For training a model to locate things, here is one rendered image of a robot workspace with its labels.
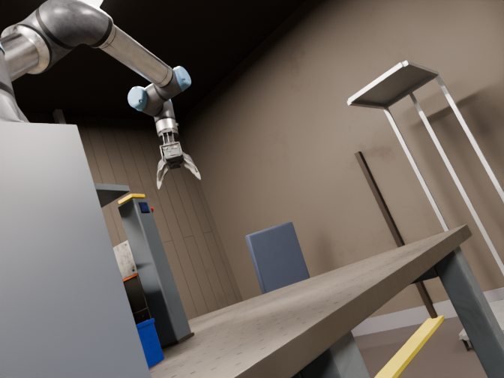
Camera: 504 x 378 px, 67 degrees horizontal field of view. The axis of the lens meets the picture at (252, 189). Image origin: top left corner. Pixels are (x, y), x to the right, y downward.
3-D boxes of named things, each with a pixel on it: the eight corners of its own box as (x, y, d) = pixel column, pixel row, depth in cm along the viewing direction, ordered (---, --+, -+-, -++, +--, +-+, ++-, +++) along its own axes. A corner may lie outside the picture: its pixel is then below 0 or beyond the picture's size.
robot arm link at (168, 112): (144, 97, 141) (158, 105, 149) (149, 124, 138) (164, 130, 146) (160, 88, 138) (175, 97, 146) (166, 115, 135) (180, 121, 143)
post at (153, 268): (175, 341, 115) (133, 208, 124) (194, 334, 112) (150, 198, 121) (159, 350, 108) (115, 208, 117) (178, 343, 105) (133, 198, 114)
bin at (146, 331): (135, 367, 87) (124, 329, 89) (167, 357, 84) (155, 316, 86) (97, 388, 77) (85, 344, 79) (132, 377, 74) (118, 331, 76)
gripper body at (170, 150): (161, 161, 131) (155, 130, 134) (166, 169, 140) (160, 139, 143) (183, 156, 132) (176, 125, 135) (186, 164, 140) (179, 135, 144)
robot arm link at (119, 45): (67, -32, 90) (189, 67, 133) (37, -5, 94) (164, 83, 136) (73, 2, 86) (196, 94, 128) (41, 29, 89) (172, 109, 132)
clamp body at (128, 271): (154, 347, 130) (124, 247, 138) (181, 337, 126) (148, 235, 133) (139, 355, 123) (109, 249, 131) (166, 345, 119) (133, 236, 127)
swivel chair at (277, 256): (349, 352, 291) (294, 219, 315) (307, 391, 244) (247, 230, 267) (286, 364, 330) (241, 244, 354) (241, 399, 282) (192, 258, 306)
